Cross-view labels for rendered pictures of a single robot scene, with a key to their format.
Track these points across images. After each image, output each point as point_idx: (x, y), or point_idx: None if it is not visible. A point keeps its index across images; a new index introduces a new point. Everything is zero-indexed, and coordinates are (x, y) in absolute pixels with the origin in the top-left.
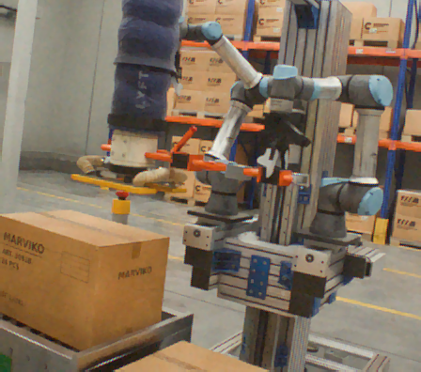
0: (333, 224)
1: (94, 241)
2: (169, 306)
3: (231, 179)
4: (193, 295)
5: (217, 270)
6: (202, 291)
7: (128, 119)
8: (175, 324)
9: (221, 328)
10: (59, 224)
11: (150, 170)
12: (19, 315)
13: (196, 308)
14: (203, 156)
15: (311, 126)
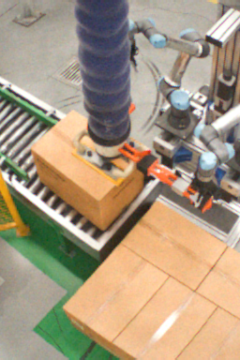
0: None
1: (95, 191)
2: (155, 52)
3: (184, 111)
4: (172, 33)
5: (177, 162)
6: (178, 26)
7: (102, 142)
8: (152, 190)
9: (192, 78)
10: (69, 157)
11: (124, 157)
12: (58, 194)
13: (174, 52)
14: (157, 160)
15: (239, 86)
